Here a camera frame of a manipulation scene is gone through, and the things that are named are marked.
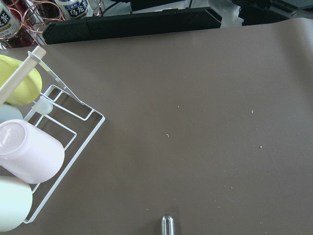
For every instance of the yellow plastic cup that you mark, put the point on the yellow plastic cup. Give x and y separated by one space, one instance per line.
28 90

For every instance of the pink plastic cup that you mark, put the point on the pink plastic cup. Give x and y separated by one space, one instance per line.
28 152

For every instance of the grey plastic cup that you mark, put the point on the grey plastic cup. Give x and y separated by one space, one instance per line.
8 112

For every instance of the white plastic cup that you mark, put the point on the white plastic cup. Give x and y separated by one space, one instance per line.
15 202

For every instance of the black monitor bar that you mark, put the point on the black monitor bar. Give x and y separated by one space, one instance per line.
135 24

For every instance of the tea bottle white label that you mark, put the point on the tea bottle white label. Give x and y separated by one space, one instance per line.
9 25

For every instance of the white wire cup rack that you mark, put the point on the white wire cup rack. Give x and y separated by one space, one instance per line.
61 114

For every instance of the copper wire bottle rack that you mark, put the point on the copper wire bottle rack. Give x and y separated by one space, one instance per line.
34 17

